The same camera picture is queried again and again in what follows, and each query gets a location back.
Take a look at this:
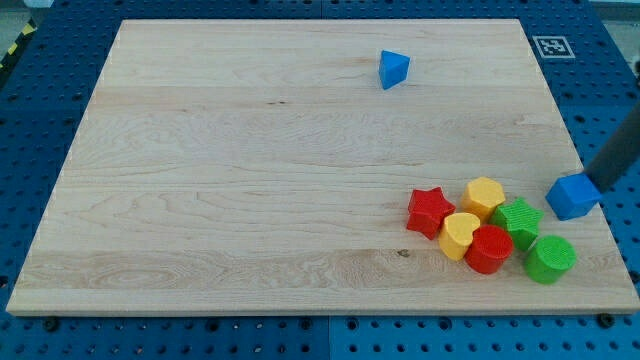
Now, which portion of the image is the blue cube block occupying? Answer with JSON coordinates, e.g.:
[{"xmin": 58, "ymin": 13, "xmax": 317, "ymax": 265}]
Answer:
[{"xmin": 545, "ymin": 173, "xmax": 602, "ymax": 221}]

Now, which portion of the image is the light wooden board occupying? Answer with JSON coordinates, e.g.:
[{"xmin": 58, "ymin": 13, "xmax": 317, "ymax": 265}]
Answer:
[{"xmin": 7, "ymin": 19, "xmax": 639, "ymax": 317}]

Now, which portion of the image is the red star block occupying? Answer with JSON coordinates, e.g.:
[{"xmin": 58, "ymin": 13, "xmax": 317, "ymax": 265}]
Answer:
[{"xmin": 406, "ymin": 187, "xmax": 456, "ymax": 240}]

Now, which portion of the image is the blue triangular prism block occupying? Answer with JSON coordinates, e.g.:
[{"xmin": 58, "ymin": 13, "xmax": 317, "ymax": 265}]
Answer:
[{"xmin": 378, "ymin": 50, "xmax": 410, "ymax": 90}]

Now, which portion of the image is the yellow heart block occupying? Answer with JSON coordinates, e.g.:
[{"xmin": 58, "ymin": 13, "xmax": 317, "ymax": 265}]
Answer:
[{"xmin": 438, "ymin": 212, "xmax": 481, "ymax": 261}]

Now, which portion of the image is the yellow hexagon block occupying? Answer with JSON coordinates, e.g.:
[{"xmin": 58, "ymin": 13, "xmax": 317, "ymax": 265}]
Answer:
[{"xmin": 460, "ymin": 177, "xmax": 506, "ymax": 223}]

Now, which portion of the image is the red cylinder block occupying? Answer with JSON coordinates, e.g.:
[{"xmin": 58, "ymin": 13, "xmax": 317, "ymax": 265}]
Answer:
[{"xmin": 464, "ymin": 225, "xmax": 514, "ymax": 274}]

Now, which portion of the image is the green star block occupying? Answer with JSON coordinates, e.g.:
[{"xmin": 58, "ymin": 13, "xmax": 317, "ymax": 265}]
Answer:
[{"xmin": 489, "ymin": 197, "xmax": 544, "ymax": 251}]

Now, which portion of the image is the green cylinder block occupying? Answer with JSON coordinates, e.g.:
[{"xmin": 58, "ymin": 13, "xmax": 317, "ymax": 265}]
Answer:
[{"xmin": 524, "ymin": 235, "xmax": 577, "ymax": 285}]

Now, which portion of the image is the white fiducial marker tag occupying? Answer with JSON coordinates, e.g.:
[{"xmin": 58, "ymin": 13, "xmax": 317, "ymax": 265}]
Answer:
[{"xmin": 532, "ymin": 35, "xmax": 575, "ymax": 59}]

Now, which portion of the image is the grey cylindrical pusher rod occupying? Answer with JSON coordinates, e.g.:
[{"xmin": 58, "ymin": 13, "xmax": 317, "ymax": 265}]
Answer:
[{"xmin": 584, "ymin": 103, "xmax": 639, "ymax": 193}]

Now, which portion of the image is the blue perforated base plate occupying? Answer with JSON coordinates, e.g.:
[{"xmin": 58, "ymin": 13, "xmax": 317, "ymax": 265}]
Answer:
[{"xmin": 1, "ymin": 1, "xmax": 639, "ymax": 359}]

